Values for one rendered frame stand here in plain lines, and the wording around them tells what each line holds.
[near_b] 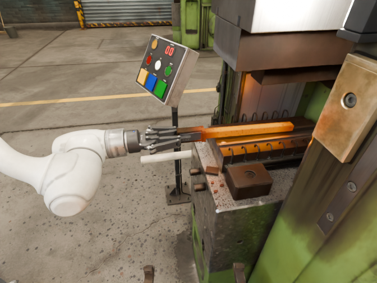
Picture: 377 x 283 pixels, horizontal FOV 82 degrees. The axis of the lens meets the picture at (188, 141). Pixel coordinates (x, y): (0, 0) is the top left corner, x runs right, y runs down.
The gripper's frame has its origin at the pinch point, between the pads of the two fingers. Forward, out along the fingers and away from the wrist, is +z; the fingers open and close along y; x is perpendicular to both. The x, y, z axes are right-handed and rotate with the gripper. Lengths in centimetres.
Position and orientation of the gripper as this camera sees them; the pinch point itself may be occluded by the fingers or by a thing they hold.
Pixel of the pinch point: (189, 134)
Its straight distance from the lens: 71.4
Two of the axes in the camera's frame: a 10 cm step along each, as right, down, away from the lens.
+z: 9.8, -1.2, 1.4
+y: 1.8, 6.1, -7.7
